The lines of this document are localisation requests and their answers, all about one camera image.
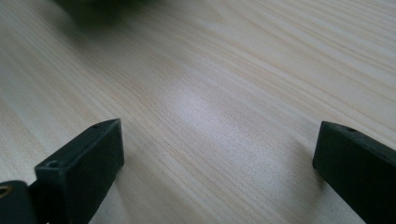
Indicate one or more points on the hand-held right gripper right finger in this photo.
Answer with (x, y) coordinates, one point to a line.
(364, 174)

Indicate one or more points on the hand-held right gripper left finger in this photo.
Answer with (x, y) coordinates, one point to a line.
(81, 174)

